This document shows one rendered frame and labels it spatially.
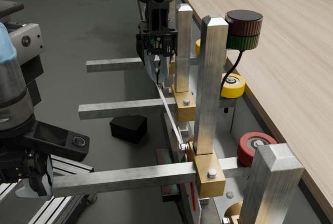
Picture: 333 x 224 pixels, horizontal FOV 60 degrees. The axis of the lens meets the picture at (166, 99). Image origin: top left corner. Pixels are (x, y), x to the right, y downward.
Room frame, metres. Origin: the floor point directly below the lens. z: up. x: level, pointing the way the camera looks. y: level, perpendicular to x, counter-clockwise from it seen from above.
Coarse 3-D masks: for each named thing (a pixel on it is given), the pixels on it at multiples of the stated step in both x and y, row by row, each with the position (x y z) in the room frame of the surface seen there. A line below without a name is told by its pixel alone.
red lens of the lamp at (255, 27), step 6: (228, 18) 0.45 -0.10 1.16; (228, 24) 0.44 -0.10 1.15; (234, 24) 0.43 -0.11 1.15; (240, 24) 0.43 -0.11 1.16; (246, 24) 0.43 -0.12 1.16; (252, 24) 0.43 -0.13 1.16; (258, 24) 0.43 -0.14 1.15; (228, 30) 0.44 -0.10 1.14; (234, 30) 0.43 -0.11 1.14; (240, 30) 0.43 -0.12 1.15; (246, 30) 0.43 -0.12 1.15; (252, 30) 0.43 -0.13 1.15; (258, 30) 0.44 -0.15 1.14
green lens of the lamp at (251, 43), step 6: (228, 36) 0.44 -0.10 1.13; (234, 36) 0.43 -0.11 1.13; (258, 36) 0.44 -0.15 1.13; (228, 42) 0.44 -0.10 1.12; (234, 42) 0.43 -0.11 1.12; (240, 42) 0.43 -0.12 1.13; (246, 42) 0.43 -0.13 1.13; (252, 42) 0.43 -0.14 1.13; (258, 42) 0.45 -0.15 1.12; (234, 48) 0.43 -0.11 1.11; (240, 48) 0.43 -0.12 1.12; (246, 48) 0.43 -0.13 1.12; (252, 48) 0.43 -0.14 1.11
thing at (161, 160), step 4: (160, 152) 0.61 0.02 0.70; (160, 156) 0.59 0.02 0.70; (160, 160) 0.57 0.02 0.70; (164, 160) 0.57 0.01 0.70; (160, 164) 0.56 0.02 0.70; (164, 164) 0.56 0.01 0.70; (164, 188) 0.48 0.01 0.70; (168, 188) 0.48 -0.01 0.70; (164, 192) 0.46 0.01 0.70; (168, 192) 0.46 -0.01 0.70
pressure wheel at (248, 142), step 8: (248, 136) 0.45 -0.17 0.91; (256, 136) 0.45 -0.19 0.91; (264, 136) 0.45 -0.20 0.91; (240, 144) 0.43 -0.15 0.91; (248, 144) 0.43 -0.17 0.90; (256, 144) 0.42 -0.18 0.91; (264, 144) 0.43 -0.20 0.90; (240, 152) 0.42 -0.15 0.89; (248, 152) 0.40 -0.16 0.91; (240, 160) 0.41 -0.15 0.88; (248, 160) 0.40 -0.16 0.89; (248, 176) 0.43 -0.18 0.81
